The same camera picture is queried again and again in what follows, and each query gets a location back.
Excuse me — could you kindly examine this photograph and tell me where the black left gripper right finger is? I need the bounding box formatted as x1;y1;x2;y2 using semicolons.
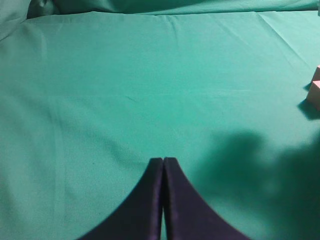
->
162;157;249;240

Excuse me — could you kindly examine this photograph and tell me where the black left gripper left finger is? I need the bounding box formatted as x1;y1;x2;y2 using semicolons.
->
80;158;164;240

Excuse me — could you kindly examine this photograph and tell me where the pink cube placed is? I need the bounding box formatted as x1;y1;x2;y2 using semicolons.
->
306;80;320;111

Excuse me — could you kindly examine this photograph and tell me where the green cloth backdrop and cover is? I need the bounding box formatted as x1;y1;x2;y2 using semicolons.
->
0;0;320;240

